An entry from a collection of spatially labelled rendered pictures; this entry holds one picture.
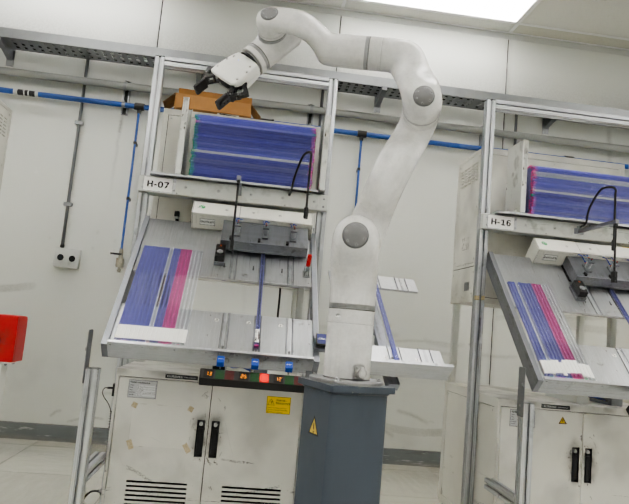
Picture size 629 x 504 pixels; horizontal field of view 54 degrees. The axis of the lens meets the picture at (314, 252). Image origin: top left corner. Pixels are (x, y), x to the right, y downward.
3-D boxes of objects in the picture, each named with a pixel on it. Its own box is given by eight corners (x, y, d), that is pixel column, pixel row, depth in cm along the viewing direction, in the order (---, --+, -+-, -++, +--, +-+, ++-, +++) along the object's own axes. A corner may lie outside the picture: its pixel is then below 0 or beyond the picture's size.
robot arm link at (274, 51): (266, 51, 165) (271, 75, 173) (301, 23, 168) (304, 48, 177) (245, 35, 168) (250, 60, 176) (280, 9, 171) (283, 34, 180)
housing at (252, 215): (308, 252, 259) (313, 224, 251) (190, 240, 254) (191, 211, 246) (308, 240, 265) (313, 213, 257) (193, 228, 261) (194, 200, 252)
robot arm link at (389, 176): (325, 250, 158) (330, 257, 174) (367, 270, 157) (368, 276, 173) (409, 79, 162) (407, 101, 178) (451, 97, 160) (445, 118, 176)
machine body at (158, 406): (291, 555, 225) (307, 382, 232) (94, 545, 218) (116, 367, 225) (281, 502, 289) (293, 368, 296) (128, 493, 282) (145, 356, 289)
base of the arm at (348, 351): (397, 388, 154) (403, 314, 157) (331, 385, 146) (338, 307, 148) (357, 379, 171) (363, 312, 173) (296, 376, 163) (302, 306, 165)
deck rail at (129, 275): (108, 357, 199) (106, 343, 195) (101, 356, 199) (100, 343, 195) (150, 228, 255) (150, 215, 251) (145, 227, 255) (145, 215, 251)
